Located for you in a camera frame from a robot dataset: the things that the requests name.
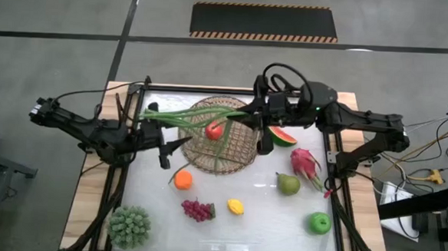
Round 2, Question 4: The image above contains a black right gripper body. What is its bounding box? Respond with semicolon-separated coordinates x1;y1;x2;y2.
249;74;320;160

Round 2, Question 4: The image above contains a green pear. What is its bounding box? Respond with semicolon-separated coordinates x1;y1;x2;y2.
274;171;302;197

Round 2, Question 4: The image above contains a white box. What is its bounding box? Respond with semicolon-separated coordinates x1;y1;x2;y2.
378;181;423;243

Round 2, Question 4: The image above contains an orange fruit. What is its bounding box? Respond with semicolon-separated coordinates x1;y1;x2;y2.
172;169;195;191

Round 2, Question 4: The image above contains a watermelon slice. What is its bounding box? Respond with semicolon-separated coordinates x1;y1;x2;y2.
268;126;299;149

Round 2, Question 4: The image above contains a green romanesco broccoli head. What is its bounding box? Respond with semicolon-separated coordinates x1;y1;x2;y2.
105;203;153;251

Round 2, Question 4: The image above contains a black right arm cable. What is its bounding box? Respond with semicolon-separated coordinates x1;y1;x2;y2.
261;61;317;108

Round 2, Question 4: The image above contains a green onion bunch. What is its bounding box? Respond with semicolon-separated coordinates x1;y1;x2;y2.
135;101;251;189

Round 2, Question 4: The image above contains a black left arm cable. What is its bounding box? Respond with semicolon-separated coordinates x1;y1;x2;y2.
51;76;147;107

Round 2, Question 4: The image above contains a black table frame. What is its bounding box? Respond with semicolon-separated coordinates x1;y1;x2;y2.
63;71;394;251

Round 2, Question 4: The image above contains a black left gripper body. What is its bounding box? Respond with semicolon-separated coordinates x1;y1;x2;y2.
131;100;174;170

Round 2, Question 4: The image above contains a green apple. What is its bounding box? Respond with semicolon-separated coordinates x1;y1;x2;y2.
306;210;333;236

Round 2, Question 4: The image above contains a black hazard-striped floor mat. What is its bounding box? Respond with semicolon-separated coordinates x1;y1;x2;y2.
189;0;341;45

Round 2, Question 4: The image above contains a wire basket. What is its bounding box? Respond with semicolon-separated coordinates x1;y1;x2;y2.
183;98;267;165

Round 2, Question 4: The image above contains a yellow power plug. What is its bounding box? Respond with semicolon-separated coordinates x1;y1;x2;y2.
427;170;444;186

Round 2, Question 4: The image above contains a red grape bunch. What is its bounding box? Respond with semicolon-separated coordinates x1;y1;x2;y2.
180;198;218;223

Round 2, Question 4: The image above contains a yellow lemon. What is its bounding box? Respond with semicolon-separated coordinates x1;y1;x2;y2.
226;198;245;216

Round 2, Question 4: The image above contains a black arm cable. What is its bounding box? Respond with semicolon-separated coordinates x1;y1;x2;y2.
51;76;147;107
261;61;317;108

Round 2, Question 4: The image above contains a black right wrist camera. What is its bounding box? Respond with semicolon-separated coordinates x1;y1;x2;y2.
299;81;339;111

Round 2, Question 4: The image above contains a black equipment stand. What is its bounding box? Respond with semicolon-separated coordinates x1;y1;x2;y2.
374;97;448;251

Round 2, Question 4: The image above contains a pink dragon fruit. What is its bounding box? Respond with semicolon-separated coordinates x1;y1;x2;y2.
287;147;331;197

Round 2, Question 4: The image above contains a red apple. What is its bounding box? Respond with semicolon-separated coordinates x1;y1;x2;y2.
204;119;226;143

